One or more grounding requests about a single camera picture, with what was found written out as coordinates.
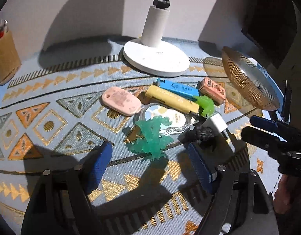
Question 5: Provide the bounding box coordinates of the white charger plug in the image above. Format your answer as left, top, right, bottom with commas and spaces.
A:
206, 113, 235, 150

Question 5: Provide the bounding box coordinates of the person's right hand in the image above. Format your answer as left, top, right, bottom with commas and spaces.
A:
273, 174, 301, 216

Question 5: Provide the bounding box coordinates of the orange eraser box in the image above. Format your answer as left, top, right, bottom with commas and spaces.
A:
198, 77, 226, 105

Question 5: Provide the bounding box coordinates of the clear correction tape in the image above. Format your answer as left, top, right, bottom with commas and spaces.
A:
140, 104, 197, 136

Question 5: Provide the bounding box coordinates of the black spiky figure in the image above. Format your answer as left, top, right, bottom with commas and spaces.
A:
190, 126, 217, 150

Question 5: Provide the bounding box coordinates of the blue desk pad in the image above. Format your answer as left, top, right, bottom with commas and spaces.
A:
0, 36, 288, 235

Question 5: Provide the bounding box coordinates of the yellow stick highlighter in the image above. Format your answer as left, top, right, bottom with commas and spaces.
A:
145, 84, 200, 115

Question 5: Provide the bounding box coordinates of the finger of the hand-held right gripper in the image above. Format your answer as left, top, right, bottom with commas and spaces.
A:
250, 80, 293, 134
241, 126, 281, 152

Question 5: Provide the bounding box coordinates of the white desk lamp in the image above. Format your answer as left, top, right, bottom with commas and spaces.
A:
123, 0, 190, 77

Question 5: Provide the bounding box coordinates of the black monitor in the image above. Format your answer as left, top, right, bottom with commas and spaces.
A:
241, 0, 301, 69

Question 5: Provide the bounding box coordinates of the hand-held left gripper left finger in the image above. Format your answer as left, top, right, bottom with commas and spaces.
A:
21, 141, 113, 235

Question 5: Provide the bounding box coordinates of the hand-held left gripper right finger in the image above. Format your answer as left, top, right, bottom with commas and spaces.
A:
187, 142, 279, 235

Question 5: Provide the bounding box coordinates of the light green plant figure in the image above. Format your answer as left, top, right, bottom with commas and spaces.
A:
193, 95, 215, 117

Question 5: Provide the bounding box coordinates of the pink oval tag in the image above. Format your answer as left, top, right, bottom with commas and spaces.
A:
102, 87, 142, 117

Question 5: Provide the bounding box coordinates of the cork pen holder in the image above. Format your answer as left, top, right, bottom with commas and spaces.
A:
0, 31, 22, 86

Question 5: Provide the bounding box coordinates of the amber ribbed glass bowl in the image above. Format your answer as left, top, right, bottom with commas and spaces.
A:
221, 46, 281, 111

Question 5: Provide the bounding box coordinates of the teal tree figure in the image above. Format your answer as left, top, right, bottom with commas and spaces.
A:
126, 116, 174, 162

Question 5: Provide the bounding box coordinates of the patterned woven mat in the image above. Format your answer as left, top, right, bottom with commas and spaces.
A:
0, 56, 278, 235

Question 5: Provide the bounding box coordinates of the bunch of pens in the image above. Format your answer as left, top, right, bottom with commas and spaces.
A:
0, 18, 9, 45

